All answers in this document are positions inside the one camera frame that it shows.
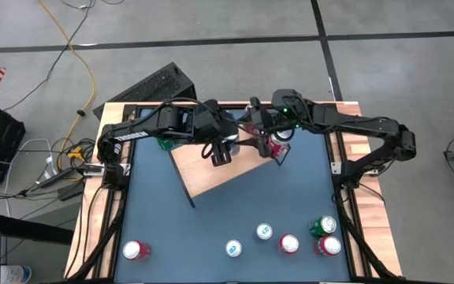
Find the blue silver Red Bull can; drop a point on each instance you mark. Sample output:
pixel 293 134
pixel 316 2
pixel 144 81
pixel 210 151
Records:
pixel 233 248
pixel 264 231

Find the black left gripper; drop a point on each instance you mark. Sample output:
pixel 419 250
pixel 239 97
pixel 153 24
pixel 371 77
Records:
pixel 221 126

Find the green Sprite can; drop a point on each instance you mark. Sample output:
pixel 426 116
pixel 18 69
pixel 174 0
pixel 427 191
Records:
pixel 166 144

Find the black power brick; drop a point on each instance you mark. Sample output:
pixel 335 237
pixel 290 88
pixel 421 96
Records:
pixel 69 192

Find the wooden shelf black metal frame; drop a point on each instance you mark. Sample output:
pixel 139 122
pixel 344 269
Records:
pixel 211 173

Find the green soda can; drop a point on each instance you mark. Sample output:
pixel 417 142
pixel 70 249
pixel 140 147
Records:
pixel 324 225

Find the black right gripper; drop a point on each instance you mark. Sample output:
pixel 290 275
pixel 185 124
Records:
pixel 264 122

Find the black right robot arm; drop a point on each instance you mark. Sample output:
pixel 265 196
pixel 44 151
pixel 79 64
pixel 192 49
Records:
pixel 349 120

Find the red soda can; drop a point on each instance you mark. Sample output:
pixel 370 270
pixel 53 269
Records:
pixel 289 243
pixel 132 249
pixel 234 146
pixel 277 149

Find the red Fanta can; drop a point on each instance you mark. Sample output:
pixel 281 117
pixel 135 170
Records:
pixel 330 245

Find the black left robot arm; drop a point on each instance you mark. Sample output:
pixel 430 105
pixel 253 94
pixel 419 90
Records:
pixel 152 124

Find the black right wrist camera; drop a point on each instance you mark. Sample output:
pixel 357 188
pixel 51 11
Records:
pixel 286 103

